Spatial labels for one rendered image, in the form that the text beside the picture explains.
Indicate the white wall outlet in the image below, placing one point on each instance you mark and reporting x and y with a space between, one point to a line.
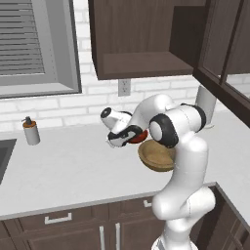
124 87

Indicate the dark wood open wall cabinet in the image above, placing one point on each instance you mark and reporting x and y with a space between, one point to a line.
136 35

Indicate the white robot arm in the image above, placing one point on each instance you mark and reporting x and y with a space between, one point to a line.
190 156

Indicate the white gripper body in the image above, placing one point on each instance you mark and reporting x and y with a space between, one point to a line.
112 142

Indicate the red bowl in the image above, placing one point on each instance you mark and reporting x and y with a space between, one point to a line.
139 136

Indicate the dark wood corner base cabinet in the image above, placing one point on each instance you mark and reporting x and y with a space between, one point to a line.
228 228

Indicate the grey sink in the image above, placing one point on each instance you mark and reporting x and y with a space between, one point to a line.
4 156

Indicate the wooden bowl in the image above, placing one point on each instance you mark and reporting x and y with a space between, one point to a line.
156 158

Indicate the grey window with blinds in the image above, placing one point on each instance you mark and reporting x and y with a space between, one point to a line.
35 45

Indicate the white soap dispenser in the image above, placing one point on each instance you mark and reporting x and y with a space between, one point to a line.
32 133

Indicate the wide dark wood drawer front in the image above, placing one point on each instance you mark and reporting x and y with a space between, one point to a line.
84 215

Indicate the dark wood base cabinet door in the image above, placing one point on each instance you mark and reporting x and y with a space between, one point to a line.
65 239
140 234

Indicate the narrow dark wood drawer front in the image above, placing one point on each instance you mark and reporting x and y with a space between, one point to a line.
130 208

